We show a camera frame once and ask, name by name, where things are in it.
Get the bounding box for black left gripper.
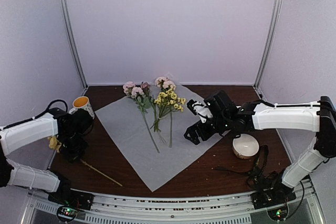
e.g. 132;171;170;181
59;130;88;163

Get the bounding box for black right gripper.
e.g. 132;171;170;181
185;114;231;145

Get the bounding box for large yellow flower bunch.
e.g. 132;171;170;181
48;136;123;187

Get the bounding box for small yellow flower bunch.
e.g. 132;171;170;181
151;87;186;148

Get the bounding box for white wrapping paper sheet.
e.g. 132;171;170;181
93;86;220;192

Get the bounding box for pink flower stem two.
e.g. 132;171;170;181
123;81;160;153

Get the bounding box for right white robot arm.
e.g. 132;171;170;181
184;91;335;204

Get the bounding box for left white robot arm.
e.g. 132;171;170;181
1;101;95;205

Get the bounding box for patterned white mug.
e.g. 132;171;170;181
69;96;95;119

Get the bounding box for white scalloped bowl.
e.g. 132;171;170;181
232;134;259;159

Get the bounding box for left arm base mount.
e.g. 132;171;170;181
48;180;94;223

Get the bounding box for aluminium front rail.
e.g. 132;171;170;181
22;176;326;224

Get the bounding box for black strap on table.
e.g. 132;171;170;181
212;145;270;183

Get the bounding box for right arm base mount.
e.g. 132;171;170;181
247;171;296;222

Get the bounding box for left aluminium corner post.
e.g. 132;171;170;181
60;0;88;90

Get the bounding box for aluminium corner post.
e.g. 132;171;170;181
60;0;88;90
254;0;283;91

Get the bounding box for right aluminium corner post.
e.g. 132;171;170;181
254;0;283;91

